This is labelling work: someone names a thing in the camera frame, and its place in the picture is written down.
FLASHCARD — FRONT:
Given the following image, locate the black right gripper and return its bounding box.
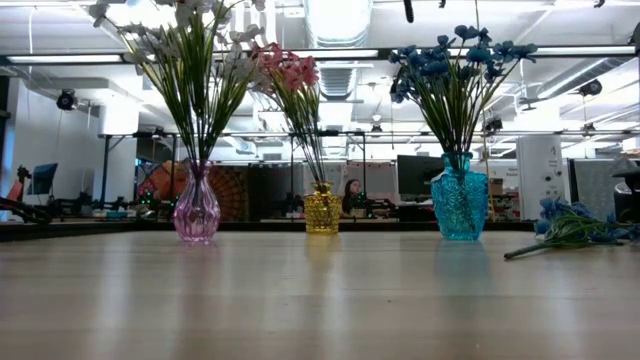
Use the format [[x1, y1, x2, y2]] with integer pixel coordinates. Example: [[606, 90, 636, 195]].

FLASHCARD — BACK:
[[613, 158, 640, 224]]

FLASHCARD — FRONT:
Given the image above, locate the blue artificial flower bunch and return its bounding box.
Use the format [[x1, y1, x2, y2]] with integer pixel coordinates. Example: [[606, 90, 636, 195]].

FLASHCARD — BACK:
[[503, 196, 640, 261], [439, 24, 539, 157], [387, 33, 481, 157]]

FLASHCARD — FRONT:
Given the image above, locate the teal glass vase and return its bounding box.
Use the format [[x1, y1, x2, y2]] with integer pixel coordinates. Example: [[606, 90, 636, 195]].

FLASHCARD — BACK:
[[430, 151, 490, 242]]

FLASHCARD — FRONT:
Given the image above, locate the yellow glass vase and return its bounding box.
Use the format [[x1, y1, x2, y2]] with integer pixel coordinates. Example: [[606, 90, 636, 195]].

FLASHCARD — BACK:
[[303, 179, 342, 235]]

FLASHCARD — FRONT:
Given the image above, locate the pink glass vase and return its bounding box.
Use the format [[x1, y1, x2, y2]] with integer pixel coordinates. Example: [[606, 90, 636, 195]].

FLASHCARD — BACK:
[[173, 158, 222, 245]]

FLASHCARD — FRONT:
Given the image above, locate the grey acoustic panel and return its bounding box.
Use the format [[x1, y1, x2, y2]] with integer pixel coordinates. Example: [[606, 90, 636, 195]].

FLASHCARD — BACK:
[[572, 158, 624, 207]]

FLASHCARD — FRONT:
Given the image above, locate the white pillar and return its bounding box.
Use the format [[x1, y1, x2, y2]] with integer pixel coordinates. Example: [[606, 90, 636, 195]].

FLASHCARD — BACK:
[[516, 134, 567, 222]]

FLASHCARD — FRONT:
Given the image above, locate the black ceiling spotlight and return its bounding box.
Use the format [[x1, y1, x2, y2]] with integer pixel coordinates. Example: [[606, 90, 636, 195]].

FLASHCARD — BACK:
[[577, 78, 604, 99], [55, 88, 79, 112]]

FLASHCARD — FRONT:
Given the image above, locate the shelf rack with boxes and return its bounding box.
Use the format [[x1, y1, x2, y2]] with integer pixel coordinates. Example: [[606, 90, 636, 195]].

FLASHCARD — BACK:
[[487, 177, 519, 221]]

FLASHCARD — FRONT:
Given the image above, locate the black monitor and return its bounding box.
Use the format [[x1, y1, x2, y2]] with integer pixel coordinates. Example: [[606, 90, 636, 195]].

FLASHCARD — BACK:
[[397, 154, 445, 197]]

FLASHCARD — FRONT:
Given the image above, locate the person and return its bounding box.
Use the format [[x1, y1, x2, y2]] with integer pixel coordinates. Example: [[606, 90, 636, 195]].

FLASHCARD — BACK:
[[341, 178, 365, 217]]

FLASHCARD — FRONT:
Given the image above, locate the orange patterned tapestry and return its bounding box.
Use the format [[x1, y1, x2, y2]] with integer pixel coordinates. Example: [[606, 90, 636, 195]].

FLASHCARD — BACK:
[[135, 159, 251, 222]]

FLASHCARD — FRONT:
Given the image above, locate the small monitor blue screen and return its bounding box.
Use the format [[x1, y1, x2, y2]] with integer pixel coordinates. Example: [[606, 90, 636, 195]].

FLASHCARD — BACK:
[[27, 162, 59, 197]]

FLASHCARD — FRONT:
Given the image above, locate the black aluminium table frame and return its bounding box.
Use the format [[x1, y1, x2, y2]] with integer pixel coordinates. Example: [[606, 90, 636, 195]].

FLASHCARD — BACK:
[[0, 218, 534, 245]]

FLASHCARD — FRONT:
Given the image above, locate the silver ventilation duct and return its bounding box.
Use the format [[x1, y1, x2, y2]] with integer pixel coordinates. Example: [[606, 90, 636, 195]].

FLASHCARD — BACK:
[[303, 0, 375, 156]]

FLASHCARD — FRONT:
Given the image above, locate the black metal gantry frame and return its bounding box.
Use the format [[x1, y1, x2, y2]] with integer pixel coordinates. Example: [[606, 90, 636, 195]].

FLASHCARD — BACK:
[[97, 128, 371, 211]]

